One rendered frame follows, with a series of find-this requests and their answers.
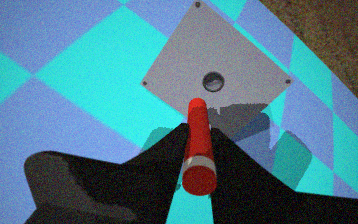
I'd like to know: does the dark red peg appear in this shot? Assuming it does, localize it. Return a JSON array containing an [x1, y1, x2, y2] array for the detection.
[[182, 98, 217, 196]]

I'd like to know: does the dark grey sloped panel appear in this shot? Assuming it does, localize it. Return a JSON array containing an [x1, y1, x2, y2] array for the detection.
[[139, 0, 295, 138]]

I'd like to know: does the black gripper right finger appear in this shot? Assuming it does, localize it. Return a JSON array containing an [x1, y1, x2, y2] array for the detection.
[[210, 128, 358, 224]]

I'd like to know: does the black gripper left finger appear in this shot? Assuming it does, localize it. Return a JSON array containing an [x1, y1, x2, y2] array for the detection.
[[23, 123, 189, 224]]

